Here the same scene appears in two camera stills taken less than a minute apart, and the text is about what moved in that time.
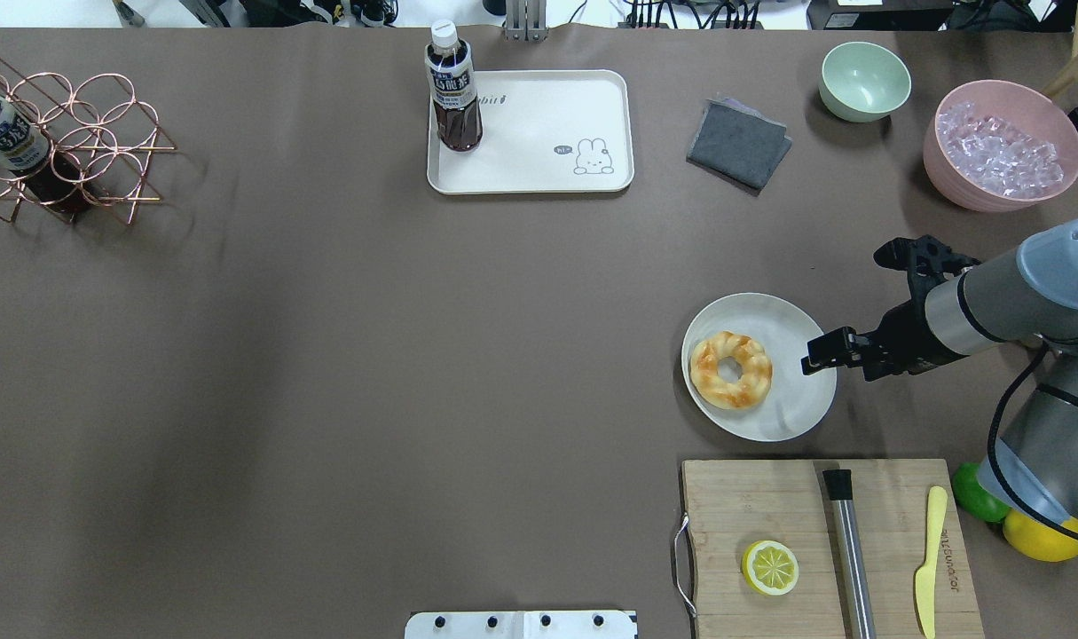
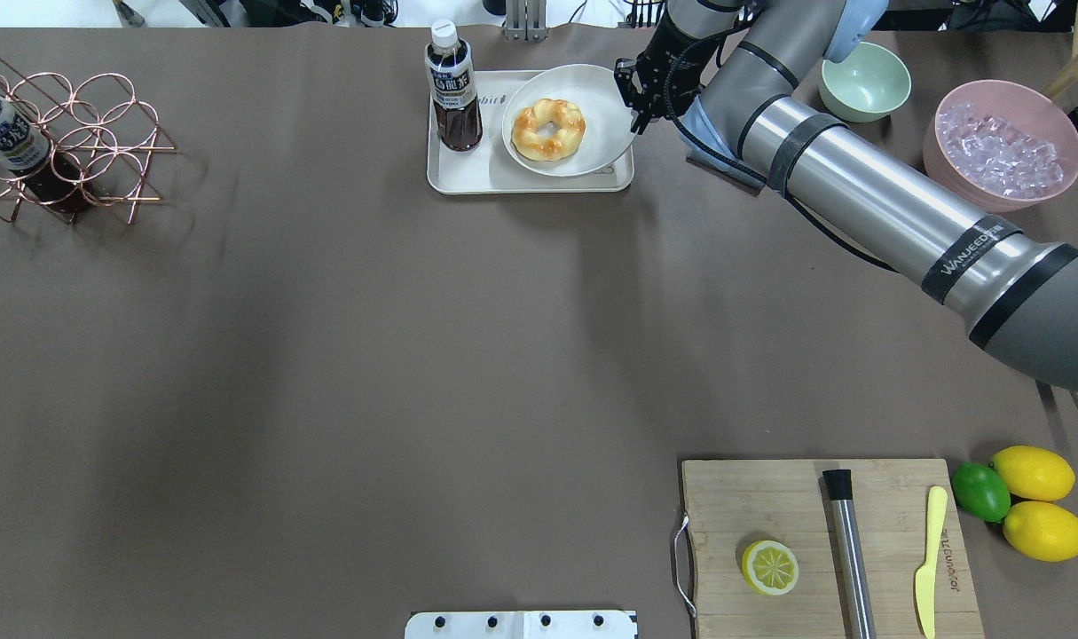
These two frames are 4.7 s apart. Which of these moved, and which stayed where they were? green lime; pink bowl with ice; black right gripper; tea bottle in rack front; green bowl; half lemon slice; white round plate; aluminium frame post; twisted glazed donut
Moved: black right gripper; white round plate; twisted glazed donut
Stayed: aluminium frame post; tea bottle in rack front; half lemon slice; green bowl; pink bowl with ice; green lime
